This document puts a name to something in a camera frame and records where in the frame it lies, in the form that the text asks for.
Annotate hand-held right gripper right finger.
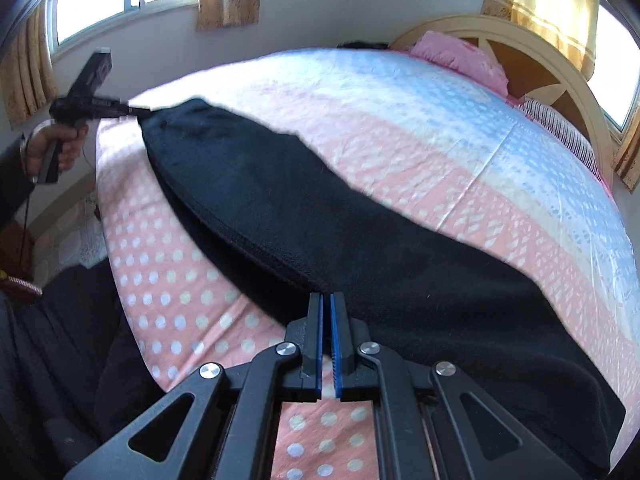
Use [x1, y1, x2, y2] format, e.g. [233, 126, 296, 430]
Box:
[328, 292, 586, 480]

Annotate person's left forearm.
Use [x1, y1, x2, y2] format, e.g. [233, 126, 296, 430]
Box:
[0, 132, 36, 233]

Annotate person's left hand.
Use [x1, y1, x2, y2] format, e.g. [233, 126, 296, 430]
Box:
[25, 122, 90, 176]

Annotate striped pillow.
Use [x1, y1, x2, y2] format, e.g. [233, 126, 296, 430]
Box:
[515, 99, 603, 181]

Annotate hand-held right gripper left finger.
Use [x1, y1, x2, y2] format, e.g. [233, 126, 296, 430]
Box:
[64, 292, 325, 480]

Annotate white lace cloth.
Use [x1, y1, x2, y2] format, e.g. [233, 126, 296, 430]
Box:
[30, 200, 108, 268]

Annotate cream wooden headboard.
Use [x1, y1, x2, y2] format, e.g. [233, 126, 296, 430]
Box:
[389, 14, 617, 176]

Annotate pink pillow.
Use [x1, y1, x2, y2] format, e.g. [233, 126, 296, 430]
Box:
[410, 30, 510, 97]

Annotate person's dark clothing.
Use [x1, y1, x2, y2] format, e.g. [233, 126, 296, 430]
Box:
[0, 260, 166, 480]

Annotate golden striped curtain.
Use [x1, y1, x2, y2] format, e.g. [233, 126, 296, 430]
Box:
[481, 0, 600, 73]

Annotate black pants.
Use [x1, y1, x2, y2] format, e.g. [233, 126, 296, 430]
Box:
[137, 97, 627, 480]

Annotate polka dot bedsheet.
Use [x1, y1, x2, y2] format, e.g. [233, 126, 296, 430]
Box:
[95, 47, 633, 480]

